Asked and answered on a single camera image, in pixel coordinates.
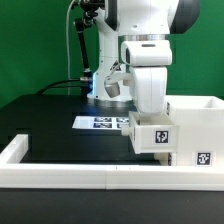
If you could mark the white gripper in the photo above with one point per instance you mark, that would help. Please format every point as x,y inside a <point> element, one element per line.
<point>149,90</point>

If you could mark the white drawer box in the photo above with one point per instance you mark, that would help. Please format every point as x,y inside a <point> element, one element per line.
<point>154,134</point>
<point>166,159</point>

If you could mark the white drawer cabinet frame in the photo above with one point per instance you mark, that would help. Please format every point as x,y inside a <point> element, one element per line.
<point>201,130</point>

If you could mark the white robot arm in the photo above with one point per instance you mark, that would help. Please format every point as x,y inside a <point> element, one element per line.
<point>134,20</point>

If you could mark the marker tag sheet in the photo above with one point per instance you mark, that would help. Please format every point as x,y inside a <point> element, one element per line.
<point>98,122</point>

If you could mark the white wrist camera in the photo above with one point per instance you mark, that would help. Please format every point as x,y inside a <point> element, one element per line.
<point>146,53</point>

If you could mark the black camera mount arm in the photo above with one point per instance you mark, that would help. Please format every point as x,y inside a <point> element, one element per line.
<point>89,8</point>

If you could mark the white U-shaped fence frame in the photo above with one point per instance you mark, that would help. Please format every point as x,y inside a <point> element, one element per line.
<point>14,173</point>

